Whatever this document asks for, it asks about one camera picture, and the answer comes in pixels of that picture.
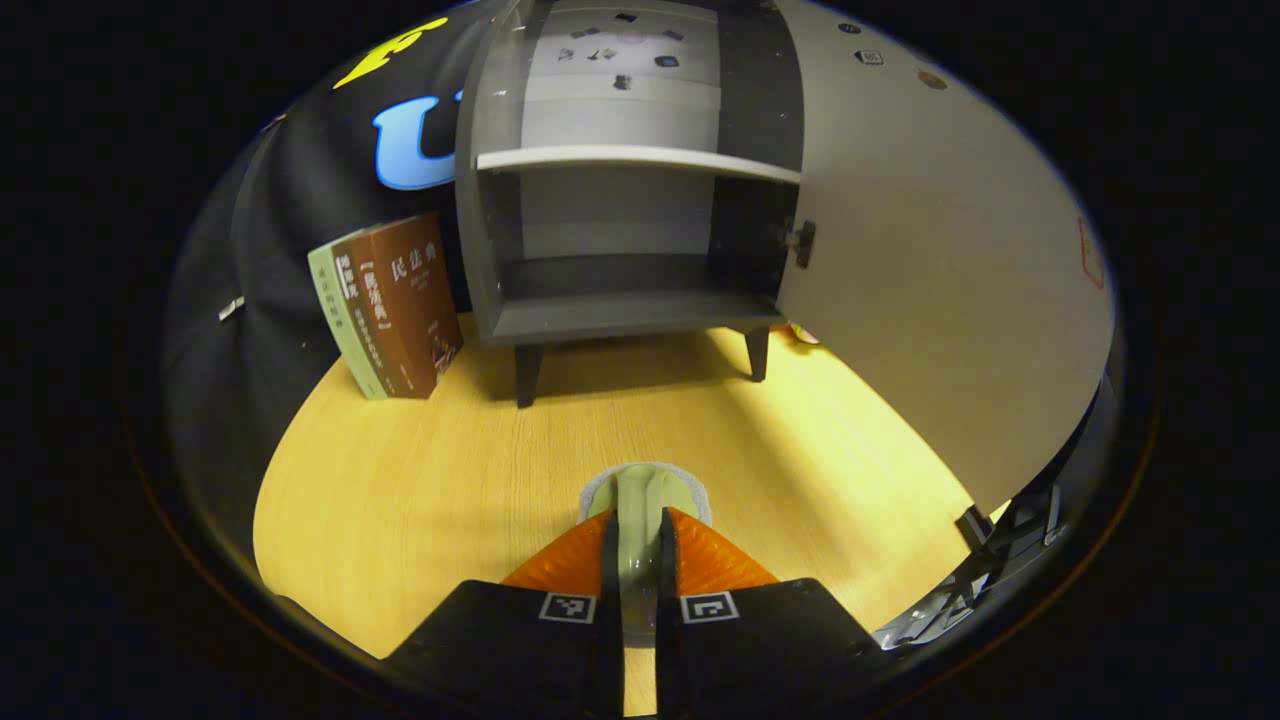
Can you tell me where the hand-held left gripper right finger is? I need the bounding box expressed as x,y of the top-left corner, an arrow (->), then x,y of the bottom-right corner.
655,507 -> 881,720

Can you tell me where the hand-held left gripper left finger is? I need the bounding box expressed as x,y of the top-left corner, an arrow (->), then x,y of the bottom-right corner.
385,510 -> 626,720

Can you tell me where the green bottle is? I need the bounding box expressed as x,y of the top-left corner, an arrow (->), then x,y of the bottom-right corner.
612,465 -> 683,638

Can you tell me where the grey cabinet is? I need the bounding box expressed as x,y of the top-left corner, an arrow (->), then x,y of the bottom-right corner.
455,0 -> 806,409

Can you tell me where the beige cabinet door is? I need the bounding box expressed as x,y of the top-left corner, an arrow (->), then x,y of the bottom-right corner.
775,0 -> 1116,516

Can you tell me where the green book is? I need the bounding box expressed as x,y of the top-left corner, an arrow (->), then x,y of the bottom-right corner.
307,243 -> 389,402

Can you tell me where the dark brown book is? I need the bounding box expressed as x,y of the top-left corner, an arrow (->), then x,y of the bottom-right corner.
332,232 -> 416,399

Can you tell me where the black backdrop cloth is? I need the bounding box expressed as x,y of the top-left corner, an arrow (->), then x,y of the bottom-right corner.
165,5 -> 471,561

